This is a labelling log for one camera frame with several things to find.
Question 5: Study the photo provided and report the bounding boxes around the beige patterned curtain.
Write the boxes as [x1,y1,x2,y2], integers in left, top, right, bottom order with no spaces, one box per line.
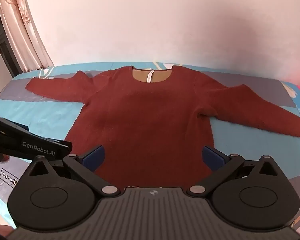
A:
[0,0,53,73]

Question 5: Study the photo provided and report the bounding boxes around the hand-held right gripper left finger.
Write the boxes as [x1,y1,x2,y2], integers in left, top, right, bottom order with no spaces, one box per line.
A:
[27,145,122,196]

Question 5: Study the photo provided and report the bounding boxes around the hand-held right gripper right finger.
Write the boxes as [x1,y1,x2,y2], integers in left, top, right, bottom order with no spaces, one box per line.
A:
[187,145,281,196]

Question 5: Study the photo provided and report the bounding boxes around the maroon long-sleeve sweater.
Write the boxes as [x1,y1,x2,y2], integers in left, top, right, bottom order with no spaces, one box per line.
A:
[25,65,300,188]

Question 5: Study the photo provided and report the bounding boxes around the blue grey printed bed sheet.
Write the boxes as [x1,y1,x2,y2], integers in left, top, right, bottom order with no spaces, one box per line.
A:
[0,61,300,233]

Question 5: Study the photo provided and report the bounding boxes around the dark window frame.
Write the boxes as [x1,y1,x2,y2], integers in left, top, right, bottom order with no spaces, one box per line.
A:
[0,0,21,78]

